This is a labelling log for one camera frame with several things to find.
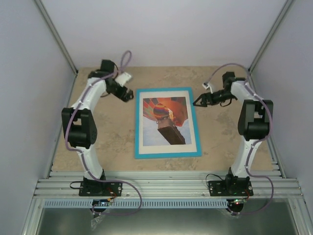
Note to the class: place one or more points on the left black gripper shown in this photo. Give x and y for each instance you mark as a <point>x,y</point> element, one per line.
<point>125,98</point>

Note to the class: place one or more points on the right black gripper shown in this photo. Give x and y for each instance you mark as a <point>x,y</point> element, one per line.
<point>205,97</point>

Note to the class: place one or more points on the hot air balloon photo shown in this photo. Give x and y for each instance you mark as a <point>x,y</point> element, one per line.
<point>169,113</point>

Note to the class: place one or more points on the white mat board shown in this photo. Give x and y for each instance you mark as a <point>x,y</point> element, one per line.
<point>168,149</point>

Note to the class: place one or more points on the blue wooden picture frame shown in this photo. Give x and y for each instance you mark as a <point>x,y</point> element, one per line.
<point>138,127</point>

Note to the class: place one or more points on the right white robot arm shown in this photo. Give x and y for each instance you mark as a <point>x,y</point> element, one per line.
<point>254,126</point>

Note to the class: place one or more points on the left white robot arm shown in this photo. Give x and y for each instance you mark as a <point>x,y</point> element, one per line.
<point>79,127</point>

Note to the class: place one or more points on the right small circuit board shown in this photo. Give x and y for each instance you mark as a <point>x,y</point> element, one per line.
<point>238,201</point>

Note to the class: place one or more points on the small circuit board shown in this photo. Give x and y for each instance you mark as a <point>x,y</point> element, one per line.
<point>238,201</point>
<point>102,202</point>

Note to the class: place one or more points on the left small circuit board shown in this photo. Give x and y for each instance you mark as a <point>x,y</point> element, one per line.
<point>102,202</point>

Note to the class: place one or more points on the clear plastic bag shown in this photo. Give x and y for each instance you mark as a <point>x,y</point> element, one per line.
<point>97,219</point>

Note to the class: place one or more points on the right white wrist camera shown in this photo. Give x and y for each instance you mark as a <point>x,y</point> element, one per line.
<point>208,87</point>

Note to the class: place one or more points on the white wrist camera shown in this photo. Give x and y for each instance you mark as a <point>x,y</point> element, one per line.
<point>123,78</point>
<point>208,87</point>

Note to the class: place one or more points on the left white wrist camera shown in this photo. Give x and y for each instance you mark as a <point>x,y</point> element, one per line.
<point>123,78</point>

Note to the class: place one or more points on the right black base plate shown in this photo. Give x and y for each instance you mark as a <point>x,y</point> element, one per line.
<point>220,188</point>

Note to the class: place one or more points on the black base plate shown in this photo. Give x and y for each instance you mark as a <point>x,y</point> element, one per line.
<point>95,188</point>
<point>220,188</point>

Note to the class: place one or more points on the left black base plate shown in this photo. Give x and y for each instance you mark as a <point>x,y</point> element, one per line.
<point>95,188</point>

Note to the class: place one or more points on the left aluminium corner post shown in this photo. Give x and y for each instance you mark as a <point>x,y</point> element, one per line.
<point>43,11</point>

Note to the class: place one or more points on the aluminium corner post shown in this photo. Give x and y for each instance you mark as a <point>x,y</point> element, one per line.
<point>43,11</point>
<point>274,28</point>

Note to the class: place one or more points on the aluminium rail base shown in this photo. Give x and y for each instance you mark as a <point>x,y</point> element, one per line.
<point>168,184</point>

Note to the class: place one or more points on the right aluminium corner post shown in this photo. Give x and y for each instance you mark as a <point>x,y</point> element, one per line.
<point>274,28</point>

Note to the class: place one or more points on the grey slotted cable duct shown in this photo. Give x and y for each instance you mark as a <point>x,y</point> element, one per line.
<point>144,204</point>

